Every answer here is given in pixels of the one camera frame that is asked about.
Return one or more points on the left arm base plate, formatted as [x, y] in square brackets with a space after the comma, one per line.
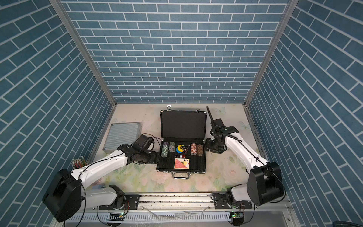
[126, 203]

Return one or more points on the pink playing card deck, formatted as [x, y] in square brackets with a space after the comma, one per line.
[182, 164]

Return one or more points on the red white chip stack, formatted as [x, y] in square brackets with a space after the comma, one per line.
[194, 149]

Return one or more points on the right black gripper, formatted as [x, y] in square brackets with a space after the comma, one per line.
[208, 146]

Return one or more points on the black poker case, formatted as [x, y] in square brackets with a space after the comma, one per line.
[184, 127]

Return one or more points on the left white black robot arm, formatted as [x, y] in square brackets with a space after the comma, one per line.
[67, 193]

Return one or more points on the aluminium front rail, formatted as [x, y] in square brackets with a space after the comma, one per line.
[158, 201]

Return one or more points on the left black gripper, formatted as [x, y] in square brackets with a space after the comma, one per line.
[155, 159]

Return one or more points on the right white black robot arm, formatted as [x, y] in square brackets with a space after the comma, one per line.
[264, 184]

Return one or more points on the yellow blue dealer button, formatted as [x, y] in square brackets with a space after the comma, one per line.
[180, 148]

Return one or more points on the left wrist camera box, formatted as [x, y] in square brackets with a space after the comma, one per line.
[145, 142]

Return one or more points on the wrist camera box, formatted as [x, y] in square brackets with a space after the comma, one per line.
[145, 142]
[218, 127]

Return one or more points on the coloured pencils bundle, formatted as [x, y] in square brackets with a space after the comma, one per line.
[78, 163]

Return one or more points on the green white chip stack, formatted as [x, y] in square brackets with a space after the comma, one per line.
[165, 150]

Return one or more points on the grey green chip stack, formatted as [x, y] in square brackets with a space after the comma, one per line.
[172, 146]

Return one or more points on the silver aluminium poker case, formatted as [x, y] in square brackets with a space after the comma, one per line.
[121, 133]

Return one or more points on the brown blue chip stack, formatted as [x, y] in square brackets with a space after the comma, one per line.
[200, 150]

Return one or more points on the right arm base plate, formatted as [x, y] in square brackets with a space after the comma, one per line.
[225, 201]

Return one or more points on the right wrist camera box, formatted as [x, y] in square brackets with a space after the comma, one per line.
[218, 127]

